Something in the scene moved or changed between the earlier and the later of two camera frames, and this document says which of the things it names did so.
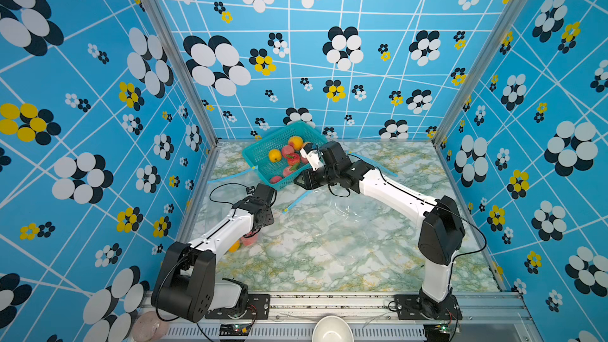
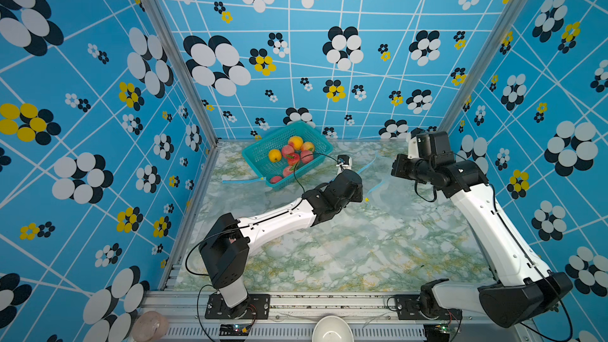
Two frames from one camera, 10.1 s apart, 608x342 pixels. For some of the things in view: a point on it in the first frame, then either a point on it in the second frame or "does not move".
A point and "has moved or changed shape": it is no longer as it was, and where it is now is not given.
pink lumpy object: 147,328 does not move
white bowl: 332,328 does not move
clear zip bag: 343,218 has moved or changed shape
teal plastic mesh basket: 259,153 does not move
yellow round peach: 275,155 does not move
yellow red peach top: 295,142 does not move
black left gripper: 270,216 to 359,192
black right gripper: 308,176 to 399,163
